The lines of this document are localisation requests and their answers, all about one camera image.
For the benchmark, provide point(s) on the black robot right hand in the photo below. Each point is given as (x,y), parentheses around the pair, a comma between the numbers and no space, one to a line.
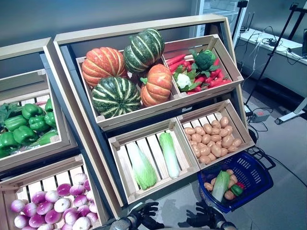
(206,216)

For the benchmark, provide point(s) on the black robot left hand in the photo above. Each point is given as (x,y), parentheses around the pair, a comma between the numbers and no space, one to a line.
(144,215)

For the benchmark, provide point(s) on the wide napa cabbage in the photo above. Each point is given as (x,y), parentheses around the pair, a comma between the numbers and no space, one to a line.
(144,165)

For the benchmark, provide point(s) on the slender napa cabbage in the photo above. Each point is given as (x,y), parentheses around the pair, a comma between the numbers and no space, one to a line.
(169,155)

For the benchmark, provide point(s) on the blue plastic shopping basket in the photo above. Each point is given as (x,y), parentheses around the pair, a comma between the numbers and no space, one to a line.
(254,177)

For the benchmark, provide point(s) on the tan potato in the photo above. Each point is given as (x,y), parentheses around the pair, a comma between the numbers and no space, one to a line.
(232,149)
(205,159)
(212,157)
(204,151)
(228,129)
(237,142)
(230,171)
(199,130)
(189,131)
(217,151)
(207,128)
(229,195)
(196,137)
(188,137)
(193,143)
(227,141)
(196,151)
(216,138)
(215,131)
(224,121)
(206,139)
(203,145)
(208,186)
(216,124)
(223,152)
(224,132)
(233,178)
(211,143)

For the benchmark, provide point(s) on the small pale napa cabbage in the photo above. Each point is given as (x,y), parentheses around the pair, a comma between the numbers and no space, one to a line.
(220,184)

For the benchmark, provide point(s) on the wooden cabbage crate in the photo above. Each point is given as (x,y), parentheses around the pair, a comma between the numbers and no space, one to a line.
(165,185)

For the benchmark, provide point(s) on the green bell pepper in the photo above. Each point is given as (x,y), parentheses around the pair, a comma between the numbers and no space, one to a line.
(50,119)
(38,123)
(15,122)
(46,138)
(3,153)
(236,190)
(24,134)
(7,141)
(49,105)
(31,111)

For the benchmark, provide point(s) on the red pepper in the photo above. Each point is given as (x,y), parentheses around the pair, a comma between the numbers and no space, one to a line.
(241,185)

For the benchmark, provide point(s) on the black round floor object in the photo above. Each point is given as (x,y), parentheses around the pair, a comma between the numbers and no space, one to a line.
(253,136)

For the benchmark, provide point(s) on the wooden potato crate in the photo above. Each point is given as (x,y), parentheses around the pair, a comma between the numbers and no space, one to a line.
(239,127)

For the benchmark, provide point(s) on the wooden pumpkin crate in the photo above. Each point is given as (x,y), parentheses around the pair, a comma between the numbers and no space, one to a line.
(148,112)

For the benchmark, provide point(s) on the wooden onion crate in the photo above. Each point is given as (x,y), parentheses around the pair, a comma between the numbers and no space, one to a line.
(48,167)

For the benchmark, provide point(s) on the grey power box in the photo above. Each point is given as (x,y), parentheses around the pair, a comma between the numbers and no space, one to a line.
(260,116)

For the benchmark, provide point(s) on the floor power strip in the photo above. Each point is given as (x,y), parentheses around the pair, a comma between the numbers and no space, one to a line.
(248,110)

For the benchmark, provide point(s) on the green striped pumpkin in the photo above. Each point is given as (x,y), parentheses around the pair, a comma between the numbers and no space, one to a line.
(115,97)
(144,50)

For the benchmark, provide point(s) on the red carrot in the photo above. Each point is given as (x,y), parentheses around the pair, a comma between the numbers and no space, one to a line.
(177,66)
(195,90)
(217,73)
(219,82)
(176,59)

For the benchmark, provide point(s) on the small orange pumpkin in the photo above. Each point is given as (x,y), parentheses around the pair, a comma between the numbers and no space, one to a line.
(157,83)

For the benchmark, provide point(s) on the white cauliflower with leaves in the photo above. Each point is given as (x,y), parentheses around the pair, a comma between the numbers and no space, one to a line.
(183,80)

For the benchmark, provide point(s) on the wooden carrot crate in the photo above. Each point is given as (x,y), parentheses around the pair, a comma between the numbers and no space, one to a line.
(225,62)

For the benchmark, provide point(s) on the large orange pumpkin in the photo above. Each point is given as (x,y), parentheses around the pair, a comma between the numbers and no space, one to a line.
(103,64)

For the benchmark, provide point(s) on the green broccoli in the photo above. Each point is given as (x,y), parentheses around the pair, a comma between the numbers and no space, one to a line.
(204,60)

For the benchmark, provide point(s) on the green leafy vegetable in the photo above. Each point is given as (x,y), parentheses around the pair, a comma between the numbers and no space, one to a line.
(7,110)

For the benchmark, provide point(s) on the black tripod stand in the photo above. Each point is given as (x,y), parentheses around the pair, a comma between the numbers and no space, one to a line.
(271,55)

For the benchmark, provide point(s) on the wooden pepper crate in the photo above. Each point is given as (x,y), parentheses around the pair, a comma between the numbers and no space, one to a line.
(21,83)

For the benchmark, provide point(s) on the wooden display stand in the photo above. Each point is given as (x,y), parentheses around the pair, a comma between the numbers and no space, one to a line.
(24,49)
(134,28)

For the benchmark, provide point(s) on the black router with antennas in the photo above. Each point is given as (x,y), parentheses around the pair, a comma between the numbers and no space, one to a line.
(244,30)

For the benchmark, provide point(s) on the white framed glass door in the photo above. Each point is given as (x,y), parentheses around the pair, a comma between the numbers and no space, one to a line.
(216,9)

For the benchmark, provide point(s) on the black camera pole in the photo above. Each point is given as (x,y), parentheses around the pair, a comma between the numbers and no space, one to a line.
(242,3)

